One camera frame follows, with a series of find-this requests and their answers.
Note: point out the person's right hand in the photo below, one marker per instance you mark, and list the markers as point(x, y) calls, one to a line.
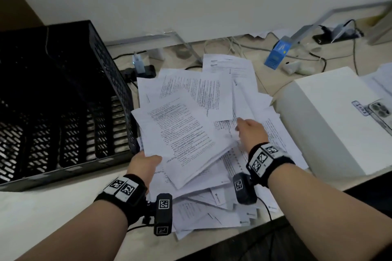
point(252, 135)

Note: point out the person's left hand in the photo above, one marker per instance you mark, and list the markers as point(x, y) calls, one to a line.
point(144, 166)

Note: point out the printed paper bundle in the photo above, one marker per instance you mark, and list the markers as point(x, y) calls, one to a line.
point(183, 135)

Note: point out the pile of printed papers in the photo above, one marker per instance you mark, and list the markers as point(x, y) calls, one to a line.
point(199, 92)

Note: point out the small white paper sheet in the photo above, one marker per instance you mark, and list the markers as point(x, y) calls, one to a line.
point(275, 33)

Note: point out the black mesh file organizer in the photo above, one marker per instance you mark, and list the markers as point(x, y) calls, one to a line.
point(61, 86)

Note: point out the white paper sheets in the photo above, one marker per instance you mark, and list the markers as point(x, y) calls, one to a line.
point(379, 80)

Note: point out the person's left forearm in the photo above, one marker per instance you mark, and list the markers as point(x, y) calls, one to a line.
point(82, 233)

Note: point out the person's right forearm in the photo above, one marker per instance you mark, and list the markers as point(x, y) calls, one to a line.
point(321, 208)

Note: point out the black marker wristband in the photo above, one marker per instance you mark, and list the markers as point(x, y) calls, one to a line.
point(125, 190)
point(266, 160)

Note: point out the white box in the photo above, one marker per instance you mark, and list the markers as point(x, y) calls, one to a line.
point(330, 123)

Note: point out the white handheld device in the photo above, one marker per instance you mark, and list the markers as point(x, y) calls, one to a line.
point(298, 68)

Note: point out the small blue box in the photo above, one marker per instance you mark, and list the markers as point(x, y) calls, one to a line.
point(277, 52)

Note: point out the black power strip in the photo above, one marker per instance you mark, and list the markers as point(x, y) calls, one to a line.
point(148, 71)
point(321, 38)

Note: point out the white charger plug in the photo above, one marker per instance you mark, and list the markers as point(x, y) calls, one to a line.
point(138, 63)

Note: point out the silver smartphone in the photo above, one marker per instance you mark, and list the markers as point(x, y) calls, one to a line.
point(381, 111)

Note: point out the grey plug adapter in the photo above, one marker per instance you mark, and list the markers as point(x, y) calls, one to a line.
point(340, 31)

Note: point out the grey panel with yellow note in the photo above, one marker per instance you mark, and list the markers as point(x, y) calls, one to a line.
point(381, 31)

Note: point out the brown cardboard sheet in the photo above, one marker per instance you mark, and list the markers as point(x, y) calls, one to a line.
point(15, 10)

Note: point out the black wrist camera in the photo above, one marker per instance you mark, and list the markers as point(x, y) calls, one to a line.
point(163, 215)
point(243, 187)

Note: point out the grey metal bracket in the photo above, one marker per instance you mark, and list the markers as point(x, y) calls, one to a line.
point(306, 30)
point(183, 45)

